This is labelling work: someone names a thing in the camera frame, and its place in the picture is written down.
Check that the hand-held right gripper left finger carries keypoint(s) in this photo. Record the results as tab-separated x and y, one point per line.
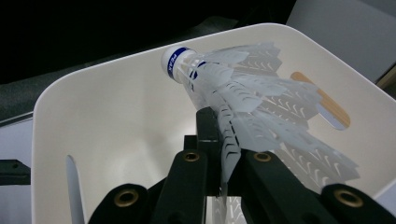
208	130

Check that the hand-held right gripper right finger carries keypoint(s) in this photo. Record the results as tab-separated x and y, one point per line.
239	183

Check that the white plastic storage bin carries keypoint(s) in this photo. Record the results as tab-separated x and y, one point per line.
109	124

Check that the white table cover sheet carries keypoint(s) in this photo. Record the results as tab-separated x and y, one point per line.
342	31

